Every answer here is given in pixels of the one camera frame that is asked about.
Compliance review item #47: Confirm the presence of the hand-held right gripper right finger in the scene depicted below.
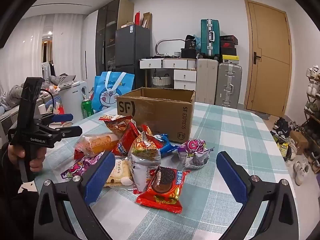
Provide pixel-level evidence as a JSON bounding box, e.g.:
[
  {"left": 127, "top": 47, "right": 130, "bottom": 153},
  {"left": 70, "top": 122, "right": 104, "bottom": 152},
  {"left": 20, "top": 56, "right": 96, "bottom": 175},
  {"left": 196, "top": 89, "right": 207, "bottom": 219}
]
[{"left": 216, "top": 151, "right": 299, "bottom": 240}]

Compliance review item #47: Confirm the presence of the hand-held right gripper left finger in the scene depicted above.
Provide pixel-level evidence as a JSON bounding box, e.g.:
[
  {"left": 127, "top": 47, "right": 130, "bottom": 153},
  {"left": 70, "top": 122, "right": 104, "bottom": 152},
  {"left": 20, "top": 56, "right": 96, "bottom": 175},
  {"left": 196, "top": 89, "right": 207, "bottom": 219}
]
[{"left": 34, "top": 151, "right": 117, "bottom": 240}]

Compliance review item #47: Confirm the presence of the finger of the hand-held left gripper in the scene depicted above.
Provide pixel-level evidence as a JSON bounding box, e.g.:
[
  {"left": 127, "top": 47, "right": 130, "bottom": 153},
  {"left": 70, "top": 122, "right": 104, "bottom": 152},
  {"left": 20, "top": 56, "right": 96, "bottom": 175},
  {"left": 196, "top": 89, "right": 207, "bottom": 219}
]
[
  {"left": 51, "top": 113, "right": 74, "bottom": 123},
  {"left": 46, "top": 126, "right": 83, "bottom": 141}
]

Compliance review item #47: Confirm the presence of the clear white cake packet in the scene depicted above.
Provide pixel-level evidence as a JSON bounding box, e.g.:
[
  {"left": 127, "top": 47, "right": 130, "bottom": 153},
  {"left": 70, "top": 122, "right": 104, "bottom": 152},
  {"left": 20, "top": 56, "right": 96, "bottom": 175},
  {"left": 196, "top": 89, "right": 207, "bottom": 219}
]
[{"left": 104, "top": 156, "right": 136, "bottom": 188}]

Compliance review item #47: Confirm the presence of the long purple snack packet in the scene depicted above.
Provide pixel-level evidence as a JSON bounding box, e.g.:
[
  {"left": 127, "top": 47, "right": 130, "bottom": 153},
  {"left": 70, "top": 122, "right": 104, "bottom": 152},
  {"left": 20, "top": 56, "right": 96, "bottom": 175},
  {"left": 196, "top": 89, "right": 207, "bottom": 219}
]
[{"left": 61, "top": 152, "right": 108, "bottom": 181}]

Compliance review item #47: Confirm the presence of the orange bread packet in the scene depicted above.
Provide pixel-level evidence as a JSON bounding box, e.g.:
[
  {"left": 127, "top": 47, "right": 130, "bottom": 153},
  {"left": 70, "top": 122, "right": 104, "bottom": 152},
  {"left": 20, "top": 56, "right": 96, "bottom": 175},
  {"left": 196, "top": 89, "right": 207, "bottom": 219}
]
[{"left": 74, "top": 132, "right": 120, "bottom": 159}]

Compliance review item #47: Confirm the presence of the red snack packet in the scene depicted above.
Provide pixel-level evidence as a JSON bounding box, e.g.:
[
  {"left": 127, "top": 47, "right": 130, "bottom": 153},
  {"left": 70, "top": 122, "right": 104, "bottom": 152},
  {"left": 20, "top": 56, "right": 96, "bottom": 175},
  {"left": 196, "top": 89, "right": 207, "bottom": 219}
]
[{"left": 111, "top": 122, "right": 140, "bottom": 157}]

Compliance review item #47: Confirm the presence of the purple pink candy packet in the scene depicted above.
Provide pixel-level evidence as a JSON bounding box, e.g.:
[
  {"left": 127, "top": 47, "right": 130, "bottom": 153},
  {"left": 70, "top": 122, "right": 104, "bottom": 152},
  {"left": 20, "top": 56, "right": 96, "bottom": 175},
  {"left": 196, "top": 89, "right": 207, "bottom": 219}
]
[{"left": 177, "top": 138, "right": 214, "bottom": 170}]

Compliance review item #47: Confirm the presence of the grey noodle snack bag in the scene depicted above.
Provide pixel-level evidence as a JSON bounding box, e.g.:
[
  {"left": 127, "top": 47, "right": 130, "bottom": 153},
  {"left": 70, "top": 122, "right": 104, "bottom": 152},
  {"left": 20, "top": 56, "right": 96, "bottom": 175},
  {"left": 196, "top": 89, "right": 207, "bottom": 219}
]
[{"left": 127, "top": 125, "right": 163, "bottom": 193}]

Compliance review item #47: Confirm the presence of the clear noodle snack bag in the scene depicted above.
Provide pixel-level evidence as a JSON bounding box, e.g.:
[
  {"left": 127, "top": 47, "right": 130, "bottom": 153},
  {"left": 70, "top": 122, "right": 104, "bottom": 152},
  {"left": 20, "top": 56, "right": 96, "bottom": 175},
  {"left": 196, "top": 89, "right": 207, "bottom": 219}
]
[{"left": 99, "top": 115, "right": 137, "bottom": 138}]

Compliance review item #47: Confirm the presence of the red chocolate cookie packet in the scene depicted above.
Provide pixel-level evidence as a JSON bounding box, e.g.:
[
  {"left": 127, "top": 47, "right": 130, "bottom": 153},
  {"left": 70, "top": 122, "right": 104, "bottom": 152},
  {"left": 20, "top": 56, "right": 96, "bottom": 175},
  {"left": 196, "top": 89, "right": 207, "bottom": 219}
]
[{"left": 136, "top": 166, "right": 190, "bottom": 214}]

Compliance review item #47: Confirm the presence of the blue cookie packet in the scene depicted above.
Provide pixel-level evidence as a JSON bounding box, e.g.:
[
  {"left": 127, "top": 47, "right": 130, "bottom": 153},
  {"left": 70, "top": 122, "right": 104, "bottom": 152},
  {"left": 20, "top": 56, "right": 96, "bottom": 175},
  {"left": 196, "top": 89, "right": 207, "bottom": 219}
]
[{"left": 152, "top": 134, "right": 179, "bottom": 158}]

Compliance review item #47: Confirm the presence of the brown cardboard box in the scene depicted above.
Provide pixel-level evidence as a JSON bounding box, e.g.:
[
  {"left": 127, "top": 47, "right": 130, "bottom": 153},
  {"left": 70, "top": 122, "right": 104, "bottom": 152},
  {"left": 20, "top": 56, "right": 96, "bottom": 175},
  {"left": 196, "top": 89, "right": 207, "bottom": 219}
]
[{"left": 116, "top": 87, "right": 196, "bottom": 144}]

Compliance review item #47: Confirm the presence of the person's left forearm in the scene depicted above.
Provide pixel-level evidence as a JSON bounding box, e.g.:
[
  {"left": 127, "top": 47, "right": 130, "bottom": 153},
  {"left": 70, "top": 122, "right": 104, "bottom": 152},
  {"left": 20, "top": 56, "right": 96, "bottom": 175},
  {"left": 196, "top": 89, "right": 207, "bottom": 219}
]
[{"left": 0, "top": 146, "right": 24, "bottom": 195}]

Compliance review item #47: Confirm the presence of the person's left hand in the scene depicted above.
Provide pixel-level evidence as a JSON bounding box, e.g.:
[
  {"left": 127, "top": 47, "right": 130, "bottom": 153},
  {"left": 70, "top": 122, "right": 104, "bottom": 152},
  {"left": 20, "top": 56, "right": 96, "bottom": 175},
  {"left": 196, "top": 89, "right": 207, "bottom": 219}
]
[{"left": 7, "top": 144, "right": 47, "bottom": 172}]

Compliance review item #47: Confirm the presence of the pile of grey clothes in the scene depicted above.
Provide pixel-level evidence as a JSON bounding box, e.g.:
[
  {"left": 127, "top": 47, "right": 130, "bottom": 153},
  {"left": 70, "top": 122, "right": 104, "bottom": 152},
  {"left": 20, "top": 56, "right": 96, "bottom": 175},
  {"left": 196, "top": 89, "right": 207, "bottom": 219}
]
[{"left": 0, "top": 74, "right": 75, "bottom": 111}]

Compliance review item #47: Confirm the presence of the white floor appliance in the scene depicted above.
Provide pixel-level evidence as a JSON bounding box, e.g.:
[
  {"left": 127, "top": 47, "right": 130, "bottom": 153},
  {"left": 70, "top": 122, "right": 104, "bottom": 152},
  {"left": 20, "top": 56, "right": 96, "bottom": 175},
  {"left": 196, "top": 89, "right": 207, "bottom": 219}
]
[{"left": 58, "top": 80, "right": 89, "bottom": 120}]

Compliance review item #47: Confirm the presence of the green drink can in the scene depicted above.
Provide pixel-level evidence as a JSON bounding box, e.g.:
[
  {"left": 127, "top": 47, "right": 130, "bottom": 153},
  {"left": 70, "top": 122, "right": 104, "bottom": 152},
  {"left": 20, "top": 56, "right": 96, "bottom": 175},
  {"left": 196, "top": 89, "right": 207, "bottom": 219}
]
[{"left": 81, "top": 98, "right": 95, "bottom": 119}]

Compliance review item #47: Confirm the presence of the blue cartoon tote bag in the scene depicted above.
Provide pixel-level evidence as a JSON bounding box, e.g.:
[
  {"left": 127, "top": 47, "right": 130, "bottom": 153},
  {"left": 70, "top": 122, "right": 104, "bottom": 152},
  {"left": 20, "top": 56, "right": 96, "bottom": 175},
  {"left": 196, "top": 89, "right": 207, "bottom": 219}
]
[{"left": 92, "top": 71, "right": 135, "bottom": 112}]

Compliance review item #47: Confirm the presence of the green checked tablecloth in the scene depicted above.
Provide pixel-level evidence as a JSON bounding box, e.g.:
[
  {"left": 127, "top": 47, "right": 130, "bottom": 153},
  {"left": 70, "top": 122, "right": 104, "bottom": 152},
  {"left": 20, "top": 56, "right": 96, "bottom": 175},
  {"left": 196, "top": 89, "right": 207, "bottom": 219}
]
[{"left": 35, "top": 101, "right": 292, "bottom": 240}]

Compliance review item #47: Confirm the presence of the pair of white sneakers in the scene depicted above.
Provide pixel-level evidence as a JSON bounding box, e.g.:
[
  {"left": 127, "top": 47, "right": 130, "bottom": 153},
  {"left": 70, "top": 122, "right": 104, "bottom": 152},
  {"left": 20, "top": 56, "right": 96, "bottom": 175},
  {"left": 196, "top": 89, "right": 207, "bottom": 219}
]
[{"left": 294, "top": 158, "right": 310, "bottom": 186}]

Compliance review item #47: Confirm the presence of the pile of shoes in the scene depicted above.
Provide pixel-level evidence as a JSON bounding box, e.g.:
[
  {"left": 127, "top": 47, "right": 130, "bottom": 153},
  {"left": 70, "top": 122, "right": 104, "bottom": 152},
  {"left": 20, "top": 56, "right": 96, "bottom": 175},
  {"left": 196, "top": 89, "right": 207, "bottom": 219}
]
[{"left": 271, "top": 117, "right": 298, "bottom": 161}]

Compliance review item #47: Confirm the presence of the white curtain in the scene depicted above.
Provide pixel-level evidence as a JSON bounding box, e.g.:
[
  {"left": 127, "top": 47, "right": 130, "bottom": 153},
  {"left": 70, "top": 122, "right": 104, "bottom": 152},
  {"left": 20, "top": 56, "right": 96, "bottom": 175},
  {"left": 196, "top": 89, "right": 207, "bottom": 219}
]
[{"left": 15, "top": 12, "right": 87, "bottom": 80}]

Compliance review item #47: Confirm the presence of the small cardboard box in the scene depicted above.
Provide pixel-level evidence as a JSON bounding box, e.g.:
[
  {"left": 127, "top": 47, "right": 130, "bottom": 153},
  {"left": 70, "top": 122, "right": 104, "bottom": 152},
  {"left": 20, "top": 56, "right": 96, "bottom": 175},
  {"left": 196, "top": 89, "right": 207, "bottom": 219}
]
[{"left": 290, "top": 130, "right": 309, "bottom": 156}]

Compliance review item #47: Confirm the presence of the dark glass cabinet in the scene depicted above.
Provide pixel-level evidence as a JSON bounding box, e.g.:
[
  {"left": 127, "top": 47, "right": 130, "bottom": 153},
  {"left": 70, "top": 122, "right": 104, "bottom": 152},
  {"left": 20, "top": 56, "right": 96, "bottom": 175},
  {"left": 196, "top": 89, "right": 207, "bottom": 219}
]
[{"left": 95, "top": 0, "right": 135, "bottom": 77}]

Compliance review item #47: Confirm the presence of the silver suitcase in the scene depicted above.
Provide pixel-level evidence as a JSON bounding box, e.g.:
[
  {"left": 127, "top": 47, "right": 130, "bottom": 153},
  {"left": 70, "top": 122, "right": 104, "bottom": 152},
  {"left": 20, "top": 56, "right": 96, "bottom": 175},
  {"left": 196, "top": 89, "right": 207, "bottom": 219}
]
[{"left": 215, "top": 62, "right": 243, "bottom": 108}]

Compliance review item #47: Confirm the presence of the black refrigerator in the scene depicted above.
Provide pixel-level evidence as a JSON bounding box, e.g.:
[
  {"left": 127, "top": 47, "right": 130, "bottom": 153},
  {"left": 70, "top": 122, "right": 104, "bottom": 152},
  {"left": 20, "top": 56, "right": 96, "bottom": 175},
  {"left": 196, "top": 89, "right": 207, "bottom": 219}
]
[{"left": 115, "top": 24, "right": 152, "bottom": 92}]

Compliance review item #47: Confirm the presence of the shoe rack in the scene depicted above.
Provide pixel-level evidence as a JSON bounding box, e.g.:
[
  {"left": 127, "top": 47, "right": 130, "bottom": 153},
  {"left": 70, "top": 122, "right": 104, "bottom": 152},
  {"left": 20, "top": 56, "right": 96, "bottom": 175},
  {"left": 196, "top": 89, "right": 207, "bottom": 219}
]
[{"left": 304, "top": 65, "right": 320, "bottom": 173}]

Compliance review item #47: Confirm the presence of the beige suitcase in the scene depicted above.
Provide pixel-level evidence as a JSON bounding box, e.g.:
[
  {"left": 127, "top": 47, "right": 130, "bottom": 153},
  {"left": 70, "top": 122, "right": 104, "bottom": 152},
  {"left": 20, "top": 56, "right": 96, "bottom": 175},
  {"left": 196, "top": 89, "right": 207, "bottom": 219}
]
[{"left": 195, "top": 58, "right": 219, "bottom": 104}]

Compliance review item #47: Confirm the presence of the white wicker basket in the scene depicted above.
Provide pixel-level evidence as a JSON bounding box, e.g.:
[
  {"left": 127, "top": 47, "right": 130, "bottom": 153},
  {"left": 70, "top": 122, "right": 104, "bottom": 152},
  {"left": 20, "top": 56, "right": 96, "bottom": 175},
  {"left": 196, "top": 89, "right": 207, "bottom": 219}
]
[{"left": 152, "top": 74, "right": 173, "bottom": 87}]

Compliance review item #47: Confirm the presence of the white desk with drawers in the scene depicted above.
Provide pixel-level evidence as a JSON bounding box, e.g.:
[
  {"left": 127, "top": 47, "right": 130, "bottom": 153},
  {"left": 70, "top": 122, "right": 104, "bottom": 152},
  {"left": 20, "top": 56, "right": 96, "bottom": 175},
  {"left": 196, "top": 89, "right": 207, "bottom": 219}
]
[{"left": 139, "top": 57, "right": 198, "bottom": 90}]

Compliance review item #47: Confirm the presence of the oval mirror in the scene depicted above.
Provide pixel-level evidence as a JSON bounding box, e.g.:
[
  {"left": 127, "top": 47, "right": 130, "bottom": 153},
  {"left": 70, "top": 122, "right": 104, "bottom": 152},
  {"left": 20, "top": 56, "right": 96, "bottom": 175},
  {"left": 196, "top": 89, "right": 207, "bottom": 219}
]
[{"left": 155, "top": 39, "right": 186, "bottom": 56}]

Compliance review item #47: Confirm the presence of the yellow shoe box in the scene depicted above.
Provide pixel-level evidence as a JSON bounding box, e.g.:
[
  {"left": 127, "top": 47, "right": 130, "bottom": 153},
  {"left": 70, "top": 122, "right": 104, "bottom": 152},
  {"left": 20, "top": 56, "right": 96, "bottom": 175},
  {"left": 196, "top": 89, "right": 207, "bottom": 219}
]
[{"left": 222, "top": 54, "right": 240, "bottom": 64}]

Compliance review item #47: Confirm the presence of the upright cardboard piece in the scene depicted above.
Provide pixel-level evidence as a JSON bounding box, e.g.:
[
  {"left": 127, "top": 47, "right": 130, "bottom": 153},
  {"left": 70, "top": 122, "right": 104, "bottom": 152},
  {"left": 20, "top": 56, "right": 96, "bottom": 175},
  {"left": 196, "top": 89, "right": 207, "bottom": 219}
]
[{"left": 142, "top": 12, "right": 153, "bottom": 29}]

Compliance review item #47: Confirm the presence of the wooden door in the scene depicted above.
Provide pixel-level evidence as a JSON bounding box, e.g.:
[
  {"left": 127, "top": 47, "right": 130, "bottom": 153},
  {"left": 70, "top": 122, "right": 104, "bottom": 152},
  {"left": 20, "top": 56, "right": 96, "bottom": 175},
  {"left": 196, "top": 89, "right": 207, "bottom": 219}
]
[{"left": 244, "top": 0, "right": 293, "bottom": 118}]

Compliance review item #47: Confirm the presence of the teal suitcase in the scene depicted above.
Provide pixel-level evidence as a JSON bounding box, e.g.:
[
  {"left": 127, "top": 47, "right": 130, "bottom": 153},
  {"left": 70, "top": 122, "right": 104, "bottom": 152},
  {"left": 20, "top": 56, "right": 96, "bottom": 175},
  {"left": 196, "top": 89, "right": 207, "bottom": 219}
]
[{"left": 200, "top": 19, "right": 221, "bottom": 58}]

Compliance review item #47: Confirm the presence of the small black labelled box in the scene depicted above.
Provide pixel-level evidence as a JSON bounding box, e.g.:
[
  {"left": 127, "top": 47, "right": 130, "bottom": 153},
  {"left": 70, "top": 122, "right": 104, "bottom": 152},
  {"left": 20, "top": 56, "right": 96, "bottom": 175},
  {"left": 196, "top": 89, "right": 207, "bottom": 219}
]
[{"left": 184, "top": 34, "right": 197, "bottom": 50}]

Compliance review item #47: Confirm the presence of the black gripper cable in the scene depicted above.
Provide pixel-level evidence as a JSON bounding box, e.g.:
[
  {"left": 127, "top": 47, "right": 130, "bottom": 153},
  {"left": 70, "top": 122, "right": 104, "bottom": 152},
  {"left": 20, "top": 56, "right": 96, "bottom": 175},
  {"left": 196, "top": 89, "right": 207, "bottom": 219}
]
[{"left": 40, "top": 89, "right": 56, "bottom": 114}]

